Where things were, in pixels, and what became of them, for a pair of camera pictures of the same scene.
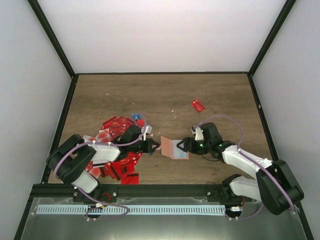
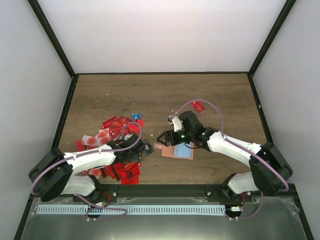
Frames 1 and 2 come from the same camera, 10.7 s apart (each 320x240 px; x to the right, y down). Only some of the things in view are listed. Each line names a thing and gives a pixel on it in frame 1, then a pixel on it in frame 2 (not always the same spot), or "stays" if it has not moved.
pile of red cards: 123,169 stays
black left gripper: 149,148 -> 137,158
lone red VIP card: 198,106 stays
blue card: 136,115 stays
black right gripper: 191,149 -> 168,134
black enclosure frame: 76,74 stays
